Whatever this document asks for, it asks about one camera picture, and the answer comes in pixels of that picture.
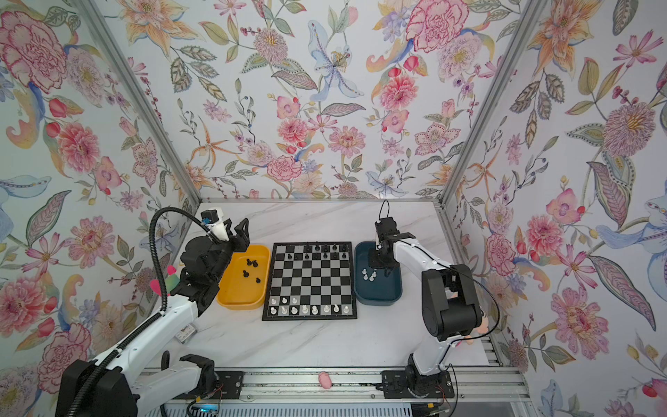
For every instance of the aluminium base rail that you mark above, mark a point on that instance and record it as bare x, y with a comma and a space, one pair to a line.
312, 385

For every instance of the small pink toy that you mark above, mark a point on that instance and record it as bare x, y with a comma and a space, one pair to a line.
325, 381

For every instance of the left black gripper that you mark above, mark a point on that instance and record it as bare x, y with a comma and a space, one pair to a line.
243, 240

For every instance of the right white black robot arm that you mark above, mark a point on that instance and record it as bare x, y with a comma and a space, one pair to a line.
450, 307

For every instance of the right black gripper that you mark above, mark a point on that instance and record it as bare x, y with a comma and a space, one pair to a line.
373, 261

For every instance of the black white chessboard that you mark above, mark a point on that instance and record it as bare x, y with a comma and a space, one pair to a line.
311, 281

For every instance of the dark teal plastic tray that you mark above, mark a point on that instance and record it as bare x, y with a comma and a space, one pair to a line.
375, 287

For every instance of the yellow plastic tray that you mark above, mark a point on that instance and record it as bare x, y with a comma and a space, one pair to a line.
244, 283

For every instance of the colourful plush toy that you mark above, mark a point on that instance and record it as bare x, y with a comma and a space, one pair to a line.
168, 283

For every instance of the small white clock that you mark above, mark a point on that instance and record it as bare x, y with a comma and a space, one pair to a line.
185, 334

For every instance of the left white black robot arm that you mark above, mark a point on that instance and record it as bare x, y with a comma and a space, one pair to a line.
112, 384

